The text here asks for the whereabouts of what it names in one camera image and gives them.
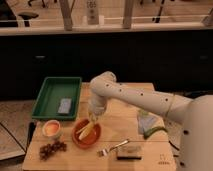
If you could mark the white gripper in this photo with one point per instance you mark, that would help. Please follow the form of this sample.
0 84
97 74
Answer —
97 108

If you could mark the yellow banana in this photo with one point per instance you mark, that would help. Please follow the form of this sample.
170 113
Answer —
83 132

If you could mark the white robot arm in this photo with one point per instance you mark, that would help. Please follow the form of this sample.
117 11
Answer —
195 116

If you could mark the orange red bowl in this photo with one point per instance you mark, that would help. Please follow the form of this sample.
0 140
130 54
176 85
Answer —
90 139

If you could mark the blue grey sponge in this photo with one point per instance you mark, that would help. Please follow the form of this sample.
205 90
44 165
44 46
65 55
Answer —
64 105

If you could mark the silver fork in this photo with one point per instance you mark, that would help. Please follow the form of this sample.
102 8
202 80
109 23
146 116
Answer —
105 152

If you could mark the green plastic tray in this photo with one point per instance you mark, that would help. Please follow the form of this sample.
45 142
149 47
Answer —
51 94

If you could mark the white cup orange inside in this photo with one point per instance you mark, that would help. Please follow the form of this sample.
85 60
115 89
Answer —
52 129

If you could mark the brown scrub sponge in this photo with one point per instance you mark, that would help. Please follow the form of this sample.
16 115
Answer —
129 152

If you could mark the green cucumber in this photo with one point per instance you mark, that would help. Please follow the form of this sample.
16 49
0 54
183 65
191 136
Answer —
153 130

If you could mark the bunch of purple grapes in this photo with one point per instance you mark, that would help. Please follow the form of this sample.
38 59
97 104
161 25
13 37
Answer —
48 150

